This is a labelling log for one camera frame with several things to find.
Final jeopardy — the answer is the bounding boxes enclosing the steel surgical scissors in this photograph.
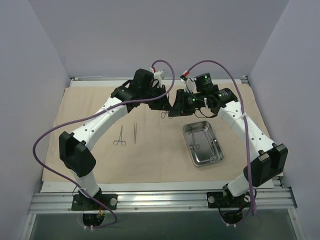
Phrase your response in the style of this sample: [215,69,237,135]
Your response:
[189,127,201,151]

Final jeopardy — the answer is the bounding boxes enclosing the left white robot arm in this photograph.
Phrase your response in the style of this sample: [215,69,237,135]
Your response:
[58,68,171,210]

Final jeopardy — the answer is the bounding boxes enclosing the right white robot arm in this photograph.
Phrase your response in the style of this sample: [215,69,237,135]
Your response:
[170,85,288,207]

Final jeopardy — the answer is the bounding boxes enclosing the beige cloth surgical wrap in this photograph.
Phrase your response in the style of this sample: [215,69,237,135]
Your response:
[45,84,269,184]

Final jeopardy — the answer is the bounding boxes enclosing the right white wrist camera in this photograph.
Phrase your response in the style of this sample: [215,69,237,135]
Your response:
[180,70,196,93]

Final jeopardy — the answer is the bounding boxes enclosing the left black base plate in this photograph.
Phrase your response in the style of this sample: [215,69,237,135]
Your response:
[71,193,118,211]

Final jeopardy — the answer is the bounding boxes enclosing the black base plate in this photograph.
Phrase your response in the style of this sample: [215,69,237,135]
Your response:
[206,191,250,209]
[71,193,118,211]

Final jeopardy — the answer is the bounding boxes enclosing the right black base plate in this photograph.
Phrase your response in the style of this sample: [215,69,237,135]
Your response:
[206,191,250,209]

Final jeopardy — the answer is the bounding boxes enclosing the metal instrument tray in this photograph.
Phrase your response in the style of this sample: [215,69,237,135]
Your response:
[182,121,224,168]

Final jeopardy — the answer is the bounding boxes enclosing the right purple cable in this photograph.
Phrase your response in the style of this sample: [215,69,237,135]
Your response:
[186,59,258,224]

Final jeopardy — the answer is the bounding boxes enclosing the steel tweezers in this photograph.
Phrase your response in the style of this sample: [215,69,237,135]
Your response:
[133,122,137,144]

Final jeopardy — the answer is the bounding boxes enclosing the steel hemostat forceps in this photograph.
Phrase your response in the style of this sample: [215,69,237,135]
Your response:
[113,125,127,147]
[160,110,173,120]

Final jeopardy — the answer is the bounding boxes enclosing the steel needle holder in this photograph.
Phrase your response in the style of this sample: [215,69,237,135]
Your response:
[210,140,217,163]

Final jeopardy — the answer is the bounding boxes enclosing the aluminium front rail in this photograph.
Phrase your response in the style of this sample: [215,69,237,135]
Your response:
[27,188,297,214]

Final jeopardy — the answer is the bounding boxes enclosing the purple cable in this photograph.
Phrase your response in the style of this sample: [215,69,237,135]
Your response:
[32,59,176,228]
[186,59,258,224]

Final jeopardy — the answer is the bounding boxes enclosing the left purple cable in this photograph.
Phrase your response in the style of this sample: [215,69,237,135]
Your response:
[32,59,176,228]

